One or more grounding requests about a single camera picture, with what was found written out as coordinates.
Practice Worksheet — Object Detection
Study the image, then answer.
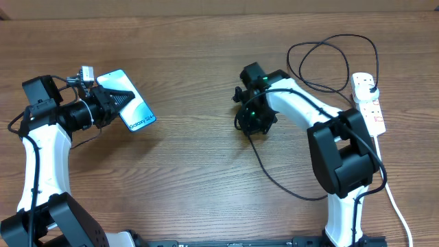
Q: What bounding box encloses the Samsung Galaxy smartphone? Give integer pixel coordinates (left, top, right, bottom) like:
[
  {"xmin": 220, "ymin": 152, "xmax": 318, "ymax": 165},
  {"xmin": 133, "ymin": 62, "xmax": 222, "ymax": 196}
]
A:
[{"xmin": 97, "ymin": 69, "xmax": 156, "ymax": 132}]

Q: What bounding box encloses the black USB charging cable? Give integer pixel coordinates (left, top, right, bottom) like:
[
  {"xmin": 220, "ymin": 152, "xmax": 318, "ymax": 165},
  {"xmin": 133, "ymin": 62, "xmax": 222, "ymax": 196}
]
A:
[{"xmin": 246, "ymin": 34, "xmax": 379, "ymax": 202}]

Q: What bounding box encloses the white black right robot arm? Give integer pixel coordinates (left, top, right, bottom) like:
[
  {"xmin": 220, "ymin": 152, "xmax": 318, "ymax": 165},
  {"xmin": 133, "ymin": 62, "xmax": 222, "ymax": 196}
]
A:
[{"xmin": 233, "ymin": 62, "xmax": 388, "ymax": 246}]

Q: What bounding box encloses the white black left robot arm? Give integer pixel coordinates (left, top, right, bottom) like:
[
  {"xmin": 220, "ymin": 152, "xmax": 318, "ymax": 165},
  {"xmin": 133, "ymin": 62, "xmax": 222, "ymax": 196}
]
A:
[{"xmin": 1, "ymin": 75, "xmax": 148, "ymax": 246}]

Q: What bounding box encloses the white charger plug adapter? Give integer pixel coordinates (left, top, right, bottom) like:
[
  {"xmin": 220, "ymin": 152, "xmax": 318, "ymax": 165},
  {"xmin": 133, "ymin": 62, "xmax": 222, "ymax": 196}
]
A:
[{"xmin": 353, "ymin": 84, "xmax": 379, "ymax": 104}]

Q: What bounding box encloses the white power strip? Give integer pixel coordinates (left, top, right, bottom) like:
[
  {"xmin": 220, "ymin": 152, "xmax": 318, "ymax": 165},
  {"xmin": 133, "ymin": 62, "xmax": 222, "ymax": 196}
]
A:
[{"xmin": 351, "ymin": 72, "xmax": 386, "ymax": 137}]

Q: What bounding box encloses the white power strip cord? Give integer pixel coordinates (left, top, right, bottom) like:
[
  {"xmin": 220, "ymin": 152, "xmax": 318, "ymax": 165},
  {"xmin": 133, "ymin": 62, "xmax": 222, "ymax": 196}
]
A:
[{"xmin": 372, "ymin": 135, "xmax": 414, "ymax": 247}]

